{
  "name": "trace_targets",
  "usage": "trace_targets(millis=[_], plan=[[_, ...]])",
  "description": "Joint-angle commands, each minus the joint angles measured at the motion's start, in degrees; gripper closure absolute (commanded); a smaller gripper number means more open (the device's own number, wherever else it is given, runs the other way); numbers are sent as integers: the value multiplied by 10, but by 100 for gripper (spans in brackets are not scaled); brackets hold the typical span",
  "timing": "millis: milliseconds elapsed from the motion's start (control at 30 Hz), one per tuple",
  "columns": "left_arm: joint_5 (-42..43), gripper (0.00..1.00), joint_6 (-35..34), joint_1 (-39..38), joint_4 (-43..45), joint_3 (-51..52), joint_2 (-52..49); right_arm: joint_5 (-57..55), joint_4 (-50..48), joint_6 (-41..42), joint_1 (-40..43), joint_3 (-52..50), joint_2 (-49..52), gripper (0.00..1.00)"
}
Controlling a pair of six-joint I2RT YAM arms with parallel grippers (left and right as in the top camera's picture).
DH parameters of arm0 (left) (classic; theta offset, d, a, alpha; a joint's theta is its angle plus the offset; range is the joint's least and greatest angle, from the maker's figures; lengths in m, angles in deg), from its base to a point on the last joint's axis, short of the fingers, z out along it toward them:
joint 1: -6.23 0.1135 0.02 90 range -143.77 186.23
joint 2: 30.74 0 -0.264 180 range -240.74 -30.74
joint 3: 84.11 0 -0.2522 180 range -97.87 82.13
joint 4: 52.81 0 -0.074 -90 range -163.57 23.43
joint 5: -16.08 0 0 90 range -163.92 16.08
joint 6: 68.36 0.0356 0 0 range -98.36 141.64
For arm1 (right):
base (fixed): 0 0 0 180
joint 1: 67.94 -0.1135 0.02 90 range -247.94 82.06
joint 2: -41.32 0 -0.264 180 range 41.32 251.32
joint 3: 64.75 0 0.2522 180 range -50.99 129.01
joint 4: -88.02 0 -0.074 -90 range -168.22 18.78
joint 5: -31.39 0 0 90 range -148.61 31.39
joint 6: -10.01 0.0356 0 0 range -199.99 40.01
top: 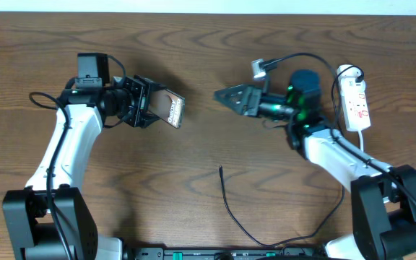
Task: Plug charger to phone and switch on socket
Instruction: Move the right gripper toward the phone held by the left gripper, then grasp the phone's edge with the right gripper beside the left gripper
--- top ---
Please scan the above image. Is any black right camera cable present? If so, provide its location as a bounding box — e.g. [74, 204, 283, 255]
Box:
[261, 52, 416, 260]

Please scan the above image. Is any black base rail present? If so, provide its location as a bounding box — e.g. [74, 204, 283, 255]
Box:
[122, 247, 327, 260]

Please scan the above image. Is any white power strip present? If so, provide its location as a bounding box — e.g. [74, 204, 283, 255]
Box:
[339, 77, 371, 132]

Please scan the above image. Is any black charging cable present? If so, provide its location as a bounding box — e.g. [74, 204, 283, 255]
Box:
[218, 64, 365, 248]

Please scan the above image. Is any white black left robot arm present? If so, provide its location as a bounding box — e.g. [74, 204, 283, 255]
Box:
[2, 75, 167, 259]

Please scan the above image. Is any white USB charger plug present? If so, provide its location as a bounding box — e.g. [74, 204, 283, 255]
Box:
[337, 64, 365, 83]

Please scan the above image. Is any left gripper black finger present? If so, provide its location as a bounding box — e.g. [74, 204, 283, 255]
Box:
[134, 74, 168, 90]
[135, 113, 160, 129]

